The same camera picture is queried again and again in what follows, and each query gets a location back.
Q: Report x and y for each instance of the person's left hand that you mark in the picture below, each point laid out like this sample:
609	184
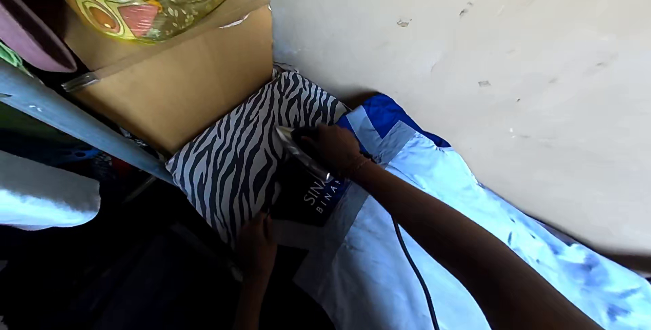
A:
258	252

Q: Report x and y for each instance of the person's right hand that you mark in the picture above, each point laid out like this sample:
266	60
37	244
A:
338	147

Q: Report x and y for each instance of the person's left fingers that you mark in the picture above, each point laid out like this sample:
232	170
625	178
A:
265	223

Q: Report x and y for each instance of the person's right fingers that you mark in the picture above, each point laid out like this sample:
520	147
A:
316	140

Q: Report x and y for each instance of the silver and black iron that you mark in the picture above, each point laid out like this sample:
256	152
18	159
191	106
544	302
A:
300	155

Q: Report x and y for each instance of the black garment with white print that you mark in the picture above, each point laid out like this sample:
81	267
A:
295	197

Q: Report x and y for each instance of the person's left forearm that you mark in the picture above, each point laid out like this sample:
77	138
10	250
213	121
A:
251	302

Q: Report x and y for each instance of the zebra striped cloth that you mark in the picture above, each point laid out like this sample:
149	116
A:
229	162

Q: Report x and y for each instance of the light blue patterned sheet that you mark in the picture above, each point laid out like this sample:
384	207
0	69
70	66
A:
437	172

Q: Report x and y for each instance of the cardboard box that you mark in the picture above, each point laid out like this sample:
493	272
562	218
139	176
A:
188	86

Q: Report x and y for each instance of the white cloth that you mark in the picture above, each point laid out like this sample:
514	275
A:
48	192

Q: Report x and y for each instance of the pink cloth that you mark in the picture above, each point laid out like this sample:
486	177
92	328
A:
30	35

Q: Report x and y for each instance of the blue-grey metal rail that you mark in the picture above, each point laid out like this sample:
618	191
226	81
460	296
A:
76	119

